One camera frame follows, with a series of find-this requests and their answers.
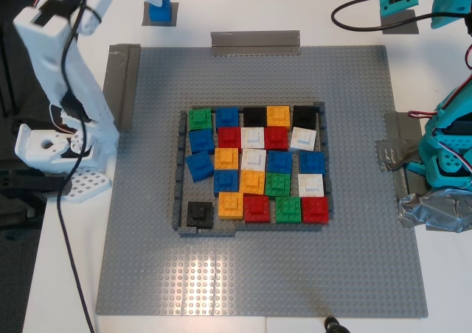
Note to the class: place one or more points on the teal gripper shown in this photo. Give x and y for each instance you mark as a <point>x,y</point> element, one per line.
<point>440,16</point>

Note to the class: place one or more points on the blue lego cube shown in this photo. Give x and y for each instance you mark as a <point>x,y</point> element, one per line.
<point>199,166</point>
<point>201,140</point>
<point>279,161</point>
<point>225,181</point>
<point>227,118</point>
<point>312,163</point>
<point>160,14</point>

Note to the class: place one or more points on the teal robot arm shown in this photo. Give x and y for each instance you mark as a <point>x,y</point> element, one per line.
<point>427,156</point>

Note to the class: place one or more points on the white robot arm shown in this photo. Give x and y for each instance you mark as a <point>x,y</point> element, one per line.
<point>40,42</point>

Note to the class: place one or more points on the green lego cube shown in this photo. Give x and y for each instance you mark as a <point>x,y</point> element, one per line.
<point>278,184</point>
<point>200,119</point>
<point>288,209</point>

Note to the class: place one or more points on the black lego cube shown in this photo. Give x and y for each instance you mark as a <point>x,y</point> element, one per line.
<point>305,117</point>
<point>254,116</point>
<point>200,214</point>

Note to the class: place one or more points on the red lego cube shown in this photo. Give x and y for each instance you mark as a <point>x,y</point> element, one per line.
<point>315,210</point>
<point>229,137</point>
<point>257,209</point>
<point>276,137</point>

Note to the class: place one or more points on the orange lego cube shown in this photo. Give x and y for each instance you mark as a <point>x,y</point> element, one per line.
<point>226,159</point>
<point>231,206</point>
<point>278,116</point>
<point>252,182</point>

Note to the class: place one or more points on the white lego cube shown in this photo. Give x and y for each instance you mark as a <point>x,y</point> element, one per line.
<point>311,185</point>
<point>253,137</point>
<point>303,140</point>
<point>253,160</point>

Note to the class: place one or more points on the small grey lego baseplate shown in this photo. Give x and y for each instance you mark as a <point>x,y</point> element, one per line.
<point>175,16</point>

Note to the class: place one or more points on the grey tape square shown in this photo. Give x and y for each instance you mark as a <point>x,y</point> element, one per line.
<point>396,19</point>

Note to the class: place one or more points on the grey tape strip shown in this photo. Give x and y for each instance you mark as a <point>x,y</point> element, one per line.
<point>123,82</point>
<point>254,43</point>

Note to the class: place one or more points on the crumpled grey tape patch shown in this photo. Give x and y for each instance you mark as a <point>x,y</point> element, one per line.
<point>396,152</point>

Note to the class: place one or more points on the black table clamp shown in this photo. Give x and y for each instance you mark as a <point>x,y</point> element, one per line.
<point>33,183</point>

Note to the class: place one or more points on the black stand knob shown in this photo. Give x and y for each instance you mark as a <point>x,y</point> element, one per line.
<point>333,325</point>

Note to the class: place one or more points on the grey lego brick wall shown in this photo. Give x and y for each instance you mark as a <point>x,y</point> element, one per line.
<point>306,103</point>
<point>323,115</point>
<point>182,136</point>
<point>206,232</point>

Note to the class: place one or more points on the silver duct tape wad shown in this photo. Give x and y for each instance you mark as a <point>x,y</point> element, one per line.
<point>431,209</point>

